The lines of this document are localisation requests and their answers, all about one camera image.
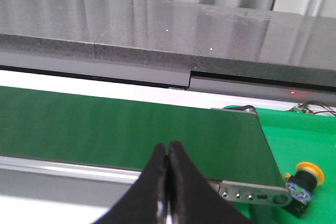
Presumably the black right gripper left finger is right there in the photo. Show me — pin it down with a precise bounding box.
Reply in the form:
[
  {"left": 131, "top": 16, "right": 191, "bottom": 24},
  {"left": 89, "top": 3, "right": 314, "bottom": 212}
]
[{"left": 95, "top": 144, "right": 167, "bottom": 223}]

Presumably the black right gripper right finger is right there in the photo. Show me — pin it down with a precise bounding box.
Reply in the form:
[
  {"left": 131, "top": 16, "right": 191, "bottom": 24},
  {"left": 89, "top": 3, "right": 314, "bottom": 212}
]
[{"left": 166, "top": 141, "right": 253, "bottom": 223}]

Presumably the yellow mushroom push button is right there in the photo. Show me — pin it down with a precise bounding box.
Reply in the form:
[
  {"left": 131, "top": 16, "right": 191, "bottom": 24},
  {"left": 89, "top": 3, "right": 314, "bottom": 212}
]
[{"left": 283, "top": 162, "right": 325, "bottom": 218}]

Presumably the green conveyor belt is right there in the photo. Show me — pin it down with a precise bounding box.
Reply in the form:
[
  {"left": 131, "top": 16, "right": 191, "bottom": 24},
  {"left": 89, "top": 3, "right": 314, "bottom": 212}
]
[{"left": 1, "top": 87, "right": 284, "bottom": 187}]

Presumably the metal conveyor drive pulley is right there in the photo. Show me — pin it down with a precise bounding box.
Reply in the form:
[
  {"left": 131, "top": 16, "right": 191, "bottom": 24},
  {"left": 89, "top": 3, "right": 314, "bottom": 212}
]
[{"left": 223, "top": 105, "right": 257, "bottom": 115}]

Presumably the green plastic tray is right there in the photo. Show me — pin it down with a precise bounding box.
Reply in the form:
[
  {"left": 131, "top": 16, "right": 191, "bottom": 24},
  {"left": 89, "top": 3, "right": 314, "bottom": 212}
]
[{"left": 223, "top": 105, "right": 336, "bottom": 224}]

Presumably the dark granite counter slab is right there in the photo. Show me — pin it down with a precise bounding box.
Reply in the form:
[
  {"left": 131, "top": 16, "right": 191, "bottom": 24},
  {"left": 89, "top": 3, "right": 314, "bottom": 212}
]
[{"left": 0, "top": 0, "right": 336, "bottom": 101}]

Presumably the aluminium conveyor frame rail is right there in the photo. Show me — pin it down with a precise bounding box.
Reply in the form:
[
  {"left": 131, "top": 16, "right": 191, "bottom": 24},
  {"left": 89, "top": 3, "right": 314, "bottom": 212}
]
[{"left": 1, "top": 156, "right": 292, "bottom": 207}]

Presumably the red black wire bundle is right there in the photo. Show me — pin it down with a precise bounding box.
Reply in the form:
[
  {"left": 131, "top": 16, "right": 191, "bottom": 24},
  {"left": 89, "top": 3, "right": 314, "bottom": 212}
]
[{"left": 290, "top": 100, "right": 336, "bottom": 117}]

